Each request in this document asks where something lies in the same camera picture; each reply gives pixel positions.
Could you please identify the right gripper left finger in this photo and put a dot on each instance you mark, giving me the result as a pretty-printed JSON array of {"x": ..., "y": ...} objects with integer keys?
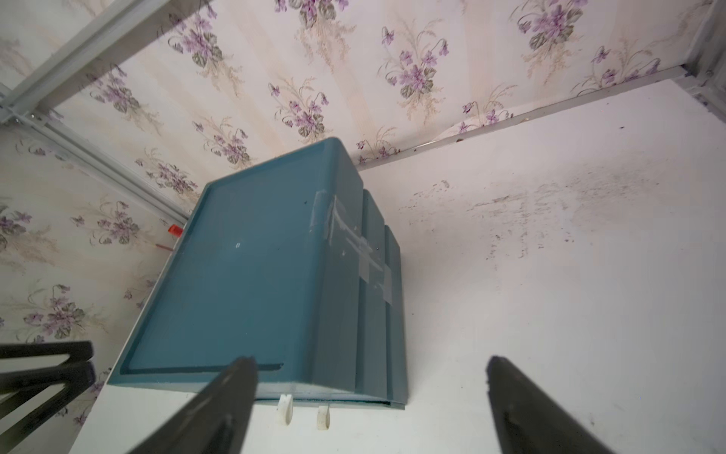
[{"x": 216, "y": 420}]

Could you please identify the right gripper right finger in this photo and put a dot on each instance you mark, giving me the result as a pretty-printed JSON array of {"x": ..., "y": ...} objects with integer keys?
[{"x": 527, "y": 420}]

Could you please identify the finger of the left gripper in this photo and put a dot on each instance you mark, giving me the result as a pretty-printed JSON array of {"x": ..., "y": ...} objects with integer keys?
[
  {"x": 39, "y": 352},
  {"x": 30, "y": 398}
]

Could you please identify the teal drawer cabinet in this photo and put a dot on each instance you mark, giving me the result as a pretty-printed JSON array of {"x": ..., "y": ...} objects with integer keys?
[{"x": 291, "y": 263}]

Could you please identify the red marker pen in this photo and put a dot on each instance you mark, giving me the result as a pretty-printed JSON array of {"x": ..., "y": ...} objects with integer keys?
[{"x": 175, "y": 230}]

